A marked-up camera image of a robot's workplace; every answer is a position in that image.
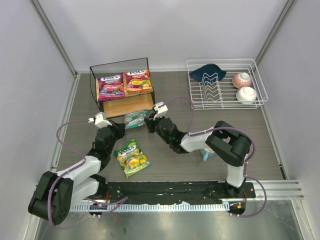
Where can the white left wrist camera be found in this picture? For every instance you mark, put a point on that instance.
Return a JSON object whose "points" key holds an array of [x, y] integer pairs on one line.
{"points": [[100, 120]]}

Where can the pink patterned bowl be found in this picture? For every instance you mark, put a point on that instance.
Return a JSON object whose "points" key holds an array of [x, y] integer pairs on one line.
{"points": [[241, 80]]}

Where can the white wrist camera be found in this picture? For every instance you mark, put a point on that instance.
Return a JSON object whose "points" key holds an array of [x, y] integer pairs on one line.
{"points": [[160, 109], [100, 120]]}

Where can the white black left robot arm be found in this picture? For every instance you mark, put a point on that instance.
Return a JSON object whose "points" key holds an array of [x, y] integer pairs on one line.
{"points": [[57, 192]]}

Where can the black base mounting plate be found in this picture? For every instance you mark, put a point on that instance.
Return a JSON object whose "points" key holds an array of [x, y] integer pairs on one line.
{"points": [[177, 192]]}

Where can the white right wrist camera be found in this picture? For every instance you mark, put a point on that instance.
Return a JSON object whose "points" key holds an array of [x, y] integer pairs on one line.
{"points": [[160, 109]]}

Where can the black wire wooden shelf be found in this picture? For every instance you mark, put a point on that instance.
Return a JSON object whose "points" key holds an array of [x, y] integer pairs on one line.
{"points": [[130, 103]]}

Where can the purple Fox's berries candy bag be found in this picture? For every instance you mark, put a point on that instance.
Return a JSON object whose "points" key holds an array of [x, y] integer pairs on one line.
{"points": [[110, 88]]}

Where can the green Fox's spring tea bag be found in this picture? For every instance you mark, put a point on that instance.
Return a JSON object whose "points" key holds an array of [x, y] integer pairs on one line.
{"points": [[131, 158]]}

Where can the light blue mug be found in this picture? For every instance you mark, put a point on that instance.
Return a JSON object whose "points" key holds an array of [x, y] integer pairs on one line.
{"points": [[207, 153]]}

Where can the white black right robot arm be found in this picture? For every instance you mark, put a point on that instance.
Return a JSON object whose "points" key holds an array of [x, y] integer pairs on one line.
{"points": [[232, 145]]}

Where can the teal Fox's blossom candy bag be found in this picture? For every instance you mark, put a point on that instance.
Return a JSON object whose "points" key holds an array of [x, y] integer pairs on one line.
{"points": [[135, 119]]}

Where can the white wire dish rack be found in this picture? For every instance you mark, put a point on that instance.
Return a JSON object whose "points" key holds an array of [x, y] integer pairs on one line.
{"points": [[222, 94]]}

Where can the white bowl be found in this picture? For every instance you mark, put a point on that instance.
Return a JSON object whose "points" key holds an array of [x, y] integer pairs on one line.
{"points": [[246, 95]]}

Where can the orange Fox's fruits candy bag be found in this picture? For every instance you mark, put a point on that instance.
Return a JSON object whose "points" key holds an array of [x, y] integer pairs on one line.
{"points": [[138, 82]]}

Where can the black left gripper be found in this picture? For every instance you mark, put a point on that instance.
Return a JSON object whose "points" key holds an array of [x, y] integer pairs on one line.
{"points": [[119, 128]]}

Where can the dark blue plate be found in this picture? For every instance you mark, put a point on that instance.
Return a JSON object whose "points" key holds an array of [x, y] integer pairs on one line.
{"points": [[208, 74]]}

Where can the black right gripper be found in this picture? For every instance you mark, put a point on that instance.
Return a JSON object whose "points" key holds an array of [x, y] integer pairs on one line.
{"points": [[151, 123]]}

